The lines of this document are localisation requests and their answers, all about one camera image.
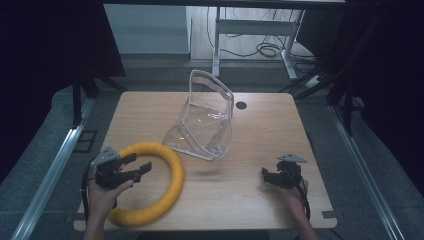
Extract black metal stand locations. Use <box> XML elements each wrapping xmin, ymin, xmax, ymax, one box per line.
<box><xmin>279</xmin><ymin>9</ymin><xmax>378</xmax><ymax>137</ymax></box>
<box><xmin>71</xmin><ymin>74</ymin><xmax>128</xmax><ymax>127</ymax></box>

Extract dark curtain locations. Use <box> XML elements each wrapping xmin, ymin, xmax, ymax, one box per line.
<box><xmin>296</xmin><ymin>0</ymin><xmax>424</xmax><ymax>198</ymax></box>
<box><xmin>0</xmin><ymin>0</ymin><xmax>126</xmax><ymax>183</ymax></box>

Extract clear plastic bag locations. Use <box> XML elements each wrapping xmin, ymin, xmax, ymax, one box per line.
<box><xmin>162</xmin><ymin>68</ymin><xmax>235</xmax><ymax>162</ymax></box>

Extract white metal desk frame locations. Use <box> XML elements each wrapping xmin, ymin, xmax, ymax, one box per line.
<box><xmin>211</xmin><ymin>7</ymin><xmax>306</xmax><ymax>81</ymax></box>

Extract yellow foam ring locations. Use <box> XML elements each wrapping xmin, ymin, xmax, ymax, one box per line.
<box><xmin>106</xmin><ymin>141</ymin><xmax>185</xmax><ymax>229</ymax></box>

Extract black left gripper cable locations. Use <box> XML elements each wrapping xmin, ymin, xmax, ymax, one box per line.
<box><xmin>80</xmin><ymin>162</ymin><xmax>98</xmax><ymax>225</ymax></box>

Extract person's left hand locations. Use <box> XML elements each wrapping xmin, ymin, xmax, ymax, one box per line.
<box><xmin>86</xmin><ymin>177</ymin><xmax>135</xmax><ymax>219</ymax></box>

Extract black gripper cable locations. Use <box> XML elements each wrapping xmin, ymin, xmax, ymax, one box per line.
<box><xmin>80</xmin><ymin>162</ymin><xmax>98</xmax><ymax>225</ymax></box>
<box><xmin>287</xmin><ymin>169</ymin><xmax>312</xmax><ymax>222</ymax></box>

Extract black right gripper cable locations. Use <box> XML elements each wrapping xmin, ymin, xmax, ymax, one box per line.
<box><xmin>287</xmin><ymin>169</ymin><xmax>312</xmax><ymax>222</ymax></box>

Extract black floor cables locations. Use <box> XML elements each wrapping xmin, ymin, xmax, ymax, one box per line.
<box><xmin>205</xmin><ymin>6</ymin><xmax>317</xmax><ymax>66</ymax></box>

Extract person's right hand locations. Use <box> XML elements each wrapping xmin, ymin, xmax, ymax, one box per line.
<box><xmin>277</xmin><ymin>178</ymin><xmax>310</xmax><ymax>216</ymax></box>

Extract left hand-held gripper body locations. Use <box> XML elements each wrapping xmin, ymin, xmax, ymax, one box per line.
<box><xmin>89</xmin><ymin>146</ymin><xmax>142</xmax><ymax>191</ymax></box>

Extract aluminium floor rail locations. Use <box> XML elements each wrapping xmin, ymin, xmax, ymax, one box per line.
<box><xmin>10</xmin><ymin>97</ymin><xmax>95</xmax><ymax>240</ymax></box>
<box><xmin>327</xmin><ymin>103</ymin><xmax>407</xmax><ymax>240</ymax></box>

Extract white power strip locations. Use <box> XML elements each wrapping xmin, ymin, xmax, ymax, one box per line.
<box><xmin>304</xmin><ymin>74</ymin><xmax>324</xmax><ymax>89</ymax></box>

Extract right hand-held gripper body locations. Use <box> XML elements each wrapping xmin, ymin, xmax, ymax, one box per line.
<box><xmin>273</xmin><ymin>153</ymin><xmax>308</xmax><ymax>190</ymax></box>

